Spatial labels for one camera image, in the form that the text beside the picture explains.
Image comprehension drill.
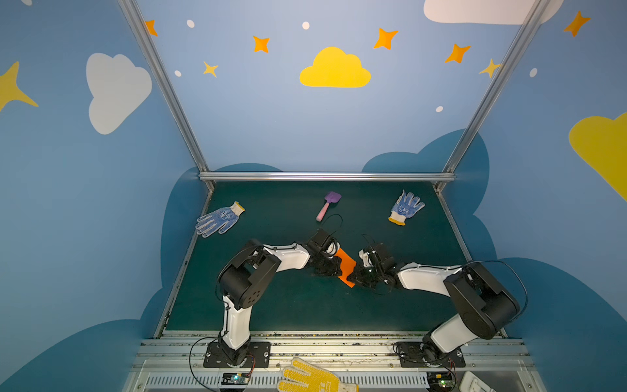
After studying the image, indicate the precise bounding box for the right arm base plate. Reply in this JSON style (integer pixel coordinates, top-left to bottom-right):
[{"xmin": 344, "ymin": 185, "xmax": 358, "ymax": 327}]
[{"xmin": 393, "ymin": 341, "xmax": 466, "ymax": 368}]

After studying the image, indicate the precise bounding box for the left green circuit board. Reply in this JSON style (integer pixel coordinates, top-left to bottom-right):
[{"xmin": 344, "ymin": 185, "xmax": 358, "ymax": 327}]
[{"xmin": 220, "ymin": 372, "xmax": 251, "ymax": 386}]

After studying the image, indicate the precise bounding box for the right green circuit board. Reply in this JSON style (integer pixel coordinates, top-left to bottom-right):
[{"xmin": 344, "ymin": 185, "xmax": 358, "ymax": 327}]
[{"xmin": 427, "ymin": 372, "xmax": 457, "ymax": 392}]

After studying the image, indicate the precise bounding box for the blue dotted glove right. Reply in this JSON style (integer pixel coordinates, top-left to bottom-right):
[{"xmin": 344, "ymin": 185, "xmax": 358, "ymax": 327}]
[{"xmin": 388, "ymin": 190, "xmax": 425, "ymax": 226}]

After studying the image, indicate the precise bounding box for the purple pink toy spatula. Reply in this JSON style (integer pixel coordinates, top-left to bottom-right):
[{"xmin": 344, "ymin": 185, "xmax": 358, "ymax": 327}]
[{"xmin": 316, "ymin": 191, "xmax": 341, "ymax": 222}]

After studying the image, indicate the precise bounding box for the orange square paper sheet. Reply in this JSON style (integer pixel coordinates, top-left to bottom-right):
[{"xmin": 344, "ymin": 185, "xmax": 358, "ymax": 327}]
[{"xmin": 336, "ymin": 248, "xmax": 357, "ymax": 288}]

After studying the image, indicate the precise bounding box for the green circuit board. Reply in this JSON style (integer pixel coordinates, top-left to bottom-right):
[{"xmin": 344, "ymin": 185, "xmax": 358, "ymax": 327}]
[
  {"xmin": 220, "ymin": 372, "xmax": 251, "ymax": 386},
  {"xmin": 427, "ymin": 372, "xmax": 457, "ymax": 392}
]

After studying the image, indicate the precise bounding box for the white object bottom right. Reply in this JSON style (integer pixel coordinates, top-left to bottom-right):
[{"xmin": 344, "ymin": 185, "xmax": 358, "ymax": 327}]
[{"xmin": 458, "ymin": 372, "xmax": 495, "ymax": 392}]

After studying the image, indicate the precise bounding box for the horizontal aluminium frame rail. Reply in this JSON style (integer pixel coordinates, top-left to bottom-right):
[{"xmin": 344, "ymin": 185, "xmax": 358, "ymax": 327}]
[{"xmin": 199, "ymin": 171, "xmax": 456, "ymax": 183}]

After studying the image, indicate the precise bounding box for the blue dotted glove left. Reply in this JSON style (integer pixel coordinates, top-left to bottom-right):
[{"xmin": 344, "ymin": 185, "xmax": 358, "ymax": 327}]
[{"xmin": 194, "ymin": 201, "xmax": 245, "ymax": 238}]

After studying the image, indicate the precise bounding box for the yellow dotted glove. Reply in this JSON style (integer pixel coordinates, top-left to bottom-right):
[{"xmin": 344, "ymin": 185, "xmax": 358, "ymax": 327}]
[{"xmin": 277, "ymin": 357, "xmax": 360, "ymax": 392}]

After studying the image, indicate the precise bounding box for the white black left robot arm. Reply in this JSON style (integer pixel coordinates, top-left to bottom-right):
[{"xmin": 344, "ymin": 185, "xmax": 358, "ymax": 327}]
[{"xmin": 217, "ymin": 229, "xmax": 342, "ymax": 366}]

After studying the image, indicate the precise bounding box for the aluminium frame post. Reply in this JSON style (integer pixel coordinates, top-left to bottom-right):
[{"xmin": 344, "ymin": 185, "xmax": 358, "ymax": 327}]
[
  {"xmin": 118, "ymin": 0, "xmax": 209, "ymax": 174},
  {"xmin": 434, "ymin": 0, "xmax": 551, "ymax": 195}
]

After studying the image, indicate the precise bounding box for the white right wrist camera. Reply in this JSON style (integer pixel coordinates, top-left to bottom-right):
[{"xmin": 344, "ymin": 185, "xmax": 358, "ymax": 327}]
[{"xmin": 359, "ymin": 249, "xmax": 376, "ymax": 269}]

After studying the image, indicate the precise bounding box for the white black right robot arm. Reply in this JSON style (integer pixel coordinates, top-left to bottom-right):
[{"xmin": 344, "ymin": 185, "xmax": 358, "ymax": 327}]
[{"xmin": 346, "ymin": 243, "xmax": 525, "ymax": 366}]

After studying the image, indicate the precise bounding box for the aluminium front rail base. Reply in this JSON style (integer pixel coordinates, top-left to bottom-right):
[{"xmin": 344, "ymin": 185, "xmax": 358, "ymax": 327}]
[{"xmin": 123, "ymin": 331, "xmax": 547, "ymax": 391}]

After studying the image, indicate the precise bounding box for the left aluminium frame post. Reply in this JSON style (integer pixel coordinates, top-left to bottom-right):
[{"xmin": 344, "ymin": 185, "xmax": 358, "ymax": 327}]
[{"xmin": 118, "ymin": 0, "xmax": 209, "ymax": 174}]

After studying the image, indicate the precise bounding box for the blue dotted glove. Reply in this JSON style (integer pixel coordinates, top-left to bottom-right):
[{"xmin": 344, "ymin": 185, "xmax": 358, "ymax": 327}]
[
  {"xmin": 388, "ymin": 190, "xmax": 425, "ymax": 226},
  {"xmin": 194, "ymin": 201, "xmax": 245, "ymax": 238}
]

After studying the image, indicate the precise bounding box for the right aluminium frame post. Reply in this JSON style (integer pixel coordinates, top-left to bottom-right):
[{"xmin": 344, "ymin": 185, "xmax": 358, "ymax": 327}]
[{"xmin": 434, "ymin": 0, "xmax": 551, "ymax": 195}]

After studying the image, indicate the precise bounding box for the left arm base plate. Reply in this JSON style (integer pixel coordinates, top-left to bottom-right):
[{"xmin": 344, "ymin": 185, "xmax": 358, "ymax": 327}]
[{"xmin": 202, "ymin": 341, "xmax": 271, "ymax": 368}]

